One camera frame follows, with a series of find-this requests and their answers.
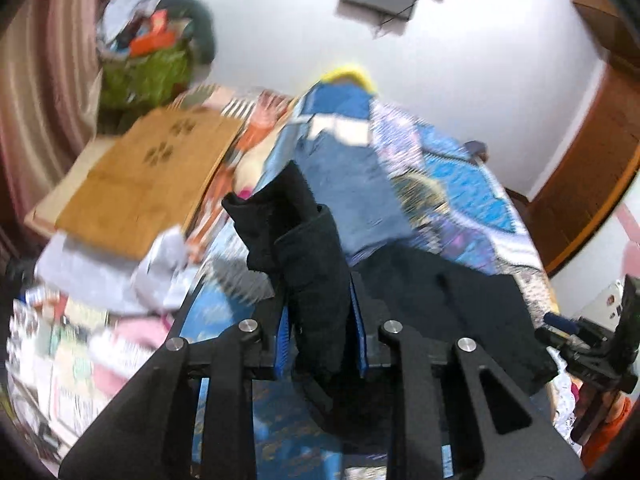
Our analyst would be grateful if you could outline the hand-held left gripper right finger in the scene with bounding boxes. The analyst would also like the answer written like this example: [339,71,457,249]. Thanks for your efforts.
[349,271,587,480]

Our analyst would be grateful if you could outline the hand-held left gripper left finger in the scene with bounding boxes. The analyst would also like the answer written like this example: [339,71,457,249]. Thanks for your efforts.
[59,305,292,480]

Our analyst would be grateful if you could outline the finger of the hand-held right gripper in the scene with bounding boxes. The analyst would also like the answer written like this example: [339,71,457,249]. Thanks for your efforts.
[542,311,583,337]
[534,327,576,361]

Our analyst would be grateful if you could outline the black pants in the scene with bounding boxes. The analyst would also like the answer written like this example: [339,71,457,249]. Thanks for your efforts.
[221,160,559,457]

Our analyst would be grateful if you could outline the person's right hand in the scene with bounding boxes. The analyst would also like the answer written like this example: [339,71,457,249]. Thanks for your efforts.
[574,392,633,467]

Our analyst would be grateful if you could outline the white cloth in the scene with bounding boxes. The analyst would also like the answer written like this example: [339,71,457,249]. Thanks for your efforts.
[132,225,203,313]

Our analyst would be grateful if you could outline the brown wooden door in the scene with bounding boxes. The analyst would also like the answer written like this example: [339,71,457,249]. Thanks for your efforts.
[525,57,640,277]

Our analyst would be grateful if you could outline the blue jeans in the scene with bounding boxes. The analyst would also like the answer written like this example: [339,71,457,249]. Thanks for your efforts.
[294,132,418,263]

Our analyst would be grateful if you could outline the blue patchwork blanket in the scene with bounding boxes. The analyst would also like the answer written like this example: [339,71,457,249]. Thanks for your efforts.
[177,82,553,480]

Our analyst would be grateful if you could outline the wooden lap desk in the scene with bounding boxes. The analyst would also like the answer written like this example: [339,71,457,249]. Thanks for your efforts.
[54,106,247,262]

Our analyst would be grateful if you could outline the striped cloth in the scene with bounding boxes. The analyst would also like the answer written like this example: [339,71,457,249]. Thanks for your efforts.
[177,85,296,161]

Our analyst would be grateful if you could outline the yellow foam headboard guard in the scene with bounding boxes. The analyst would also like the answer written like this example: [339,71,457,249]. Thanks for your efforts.
[319,62,379,97]

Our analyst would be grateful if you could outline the green patterned bag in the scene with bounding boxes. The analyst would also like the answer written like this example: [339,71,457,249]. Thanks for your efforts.
[99,42,195,113]

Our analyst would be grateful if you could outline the grey pillow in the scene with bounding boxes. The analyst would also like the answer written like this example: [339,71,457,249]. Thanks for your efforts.
[162,0,219,68]

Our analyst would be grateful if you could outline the orange box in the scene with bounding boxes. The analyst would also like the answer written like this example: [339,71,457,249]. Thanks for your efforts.
[129,27,178,57]

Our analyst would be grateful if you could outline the striped brown curtain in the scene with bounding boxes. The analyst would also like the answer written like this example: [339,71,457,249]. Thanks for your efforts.
[0,0,128,246]

